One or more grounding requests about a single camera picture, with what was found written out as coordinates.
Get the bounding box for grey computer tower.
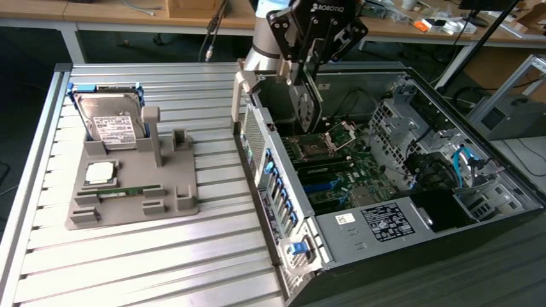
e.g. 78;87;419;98
467;92;546;141

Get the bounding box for long wooden desk grey legs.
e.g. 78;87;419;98
0;0;256;65

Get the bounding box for metal disk bay cage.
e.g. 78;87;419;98
368;97;431;167

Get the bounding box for grey case stop bracket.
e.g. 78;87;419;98
229;70;261;124

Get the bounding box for blue SATA wire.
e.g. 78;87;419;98
451;145;479;189

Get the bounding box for blue expansion slot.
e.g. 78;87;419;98
305;179;341;196

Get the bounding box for black fan shroud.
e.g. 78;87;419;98
408;190;469;233

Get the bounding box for hard disk drive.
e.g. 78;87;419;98
66;82;148;151

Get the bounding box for expansion card with bracket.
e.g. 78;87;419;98
274;38;325;134

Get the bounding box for black open PC case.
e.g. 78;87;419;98
232;62;544;307

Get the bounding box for green RAM stick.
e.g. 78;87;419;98
78;187;162;198

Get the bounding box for grey power supply unit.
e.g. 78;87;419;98
315;200;431;266

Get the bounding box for metal computer part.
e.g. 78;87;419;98
363;0;389;19

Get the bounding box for grey parts rack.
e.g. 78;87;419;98
64;105;201;231

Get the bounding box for aluminium profile frame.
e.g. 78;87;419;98
467;53;546;129

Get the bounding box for cluttered wooden desk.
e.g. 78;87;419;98
360;0;546;90

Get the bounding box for grey flat wire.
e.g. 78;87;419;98
452;178;497;196

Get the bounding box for green motherboard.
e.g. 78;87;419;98
278;120;404;207

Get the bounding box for black looped case cable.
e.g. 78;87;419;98
340;89;379;121

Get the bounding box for black slanted pole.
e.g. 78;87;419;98
432;0;523;89

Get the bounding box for metal socket cover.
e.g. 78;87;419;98
324;120;357;151

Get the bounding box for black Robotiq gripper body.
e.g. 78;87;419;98
293;0;361;25

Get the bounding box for silver CPU chip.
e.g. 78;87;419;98
84;162;118;186

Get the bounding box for black monitor with stand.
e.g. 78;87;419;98
457;0;512;28

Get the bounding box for brown cardboard box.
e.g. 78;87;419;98
513;1;546;36

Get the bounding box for CPU socket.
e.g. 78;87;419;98
292;134;337;162

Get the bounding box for white flat device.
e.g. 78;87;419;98
440;19;477;36

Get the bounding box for light grey network cable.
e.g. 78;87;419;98
120;0;166;16

